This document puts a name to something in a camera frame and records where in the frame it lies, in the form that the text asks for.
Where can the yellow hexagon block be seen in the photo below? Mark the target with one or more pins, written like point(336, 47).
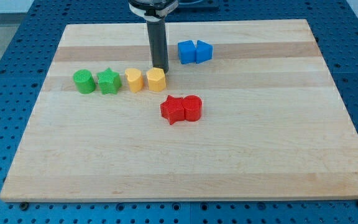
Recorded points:
point(156, 79)

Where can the yellow heart block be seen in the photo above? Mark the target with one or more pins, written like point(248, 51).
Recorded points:
point(134, 79)

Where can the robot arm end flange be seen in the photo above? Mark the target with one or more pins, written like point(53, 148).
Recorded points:
point(152, 10)

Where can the red star block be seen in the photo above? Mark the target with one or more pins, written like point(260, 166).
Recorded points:
point(172, 109)

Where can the green star block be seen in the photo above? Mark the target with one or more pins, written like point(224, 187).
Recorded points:
point(109, 81)

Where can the red cylinder block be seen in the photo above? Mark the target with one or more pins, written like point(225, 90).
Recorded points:
point(192, 105)

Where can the blue cube block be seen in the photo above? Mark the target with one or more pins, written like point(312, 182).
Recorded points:
point(187, 52)

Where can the blue triangle block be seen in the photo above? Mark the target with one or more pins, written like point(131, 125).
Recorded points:
point(204, 51)

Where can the light wooden board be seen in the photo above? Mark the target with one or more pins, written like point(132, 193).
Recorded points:
point(273, 124)

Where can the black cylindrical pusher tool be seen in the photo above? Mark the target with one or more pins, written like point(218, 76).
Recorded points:
point(158, 44)

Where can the green cylinder block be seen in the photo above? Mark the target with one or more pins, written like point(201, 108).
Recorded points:
point(84, 81)

